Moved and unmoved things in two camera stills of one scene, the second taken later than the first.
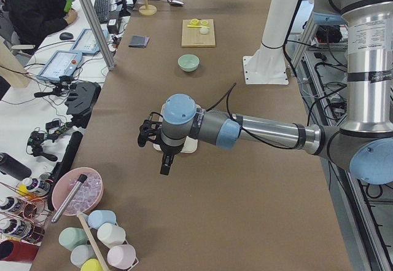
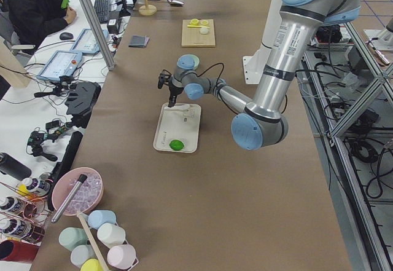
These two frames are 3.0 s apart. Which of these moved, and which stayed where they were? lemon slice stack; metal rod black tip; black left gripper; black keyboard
Moved: black left gripper
Stayed: metal rod black tip; black keyboard; lemon slice stack
